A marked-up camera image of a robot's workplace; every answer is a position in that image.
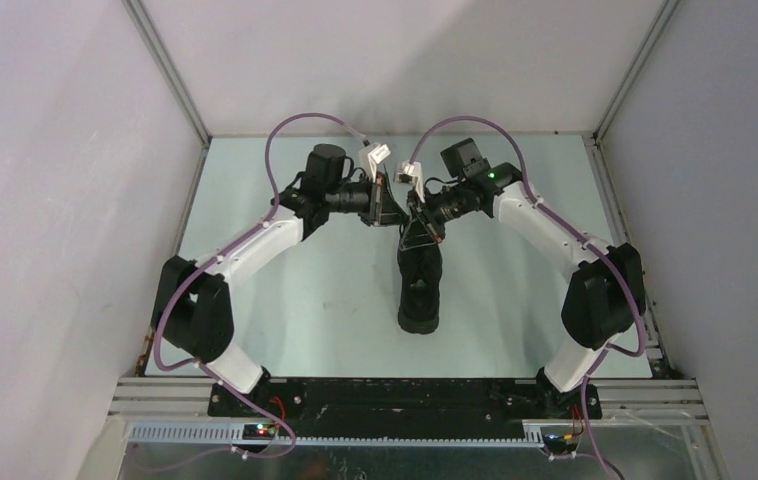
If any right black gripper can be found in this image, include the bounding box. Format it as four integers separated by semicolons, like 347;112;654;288
399;182;471;252

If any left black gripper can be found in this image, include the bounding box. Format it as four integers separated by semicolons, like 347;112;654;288
324;170;408;226

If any black sneaker shoe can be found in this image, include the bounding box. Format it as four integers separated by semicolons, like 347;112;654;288
397;245;443;335

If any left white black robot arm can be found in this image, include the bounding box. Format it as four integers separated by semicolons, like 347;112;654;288
152;143;406;417

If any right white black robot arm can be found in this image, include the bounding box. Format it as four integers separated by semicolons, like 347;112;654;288
395;138;647;418

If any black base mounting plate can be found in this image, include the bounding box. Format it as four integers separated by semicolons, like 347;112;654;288
208;377;602;440

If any right circuit board with leds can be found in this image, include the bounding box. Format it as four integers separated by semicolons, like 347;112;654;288
542;434;581;457

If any circuit board with leds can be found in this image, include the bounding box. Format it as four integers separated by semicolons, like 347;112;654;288
241;423;278;441
542;434;581;457

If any left circuit board with leds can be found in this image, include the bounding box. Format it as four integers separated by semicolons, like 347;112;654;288
241;423;278;441

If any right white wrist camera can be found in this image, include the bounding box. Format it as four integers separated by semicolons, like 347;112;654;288
395;161;426;203

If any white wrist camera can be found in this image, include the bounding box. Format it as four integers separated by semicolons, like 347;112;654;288
358;143;391;181
395;161;426;203

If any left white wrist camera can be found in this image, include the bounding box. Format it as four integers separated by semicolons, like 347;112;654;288
358;143;391;181

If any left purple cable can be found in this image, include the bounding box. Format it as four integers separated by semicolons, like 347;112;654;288
125;112;372;473

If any slotted grey cable duct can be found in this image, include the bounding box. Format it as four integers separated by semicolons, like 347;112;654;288
128;422;543;448

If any aluminium front rail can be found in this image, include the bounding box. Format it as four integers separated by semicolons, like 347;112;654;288
108;377;709;425

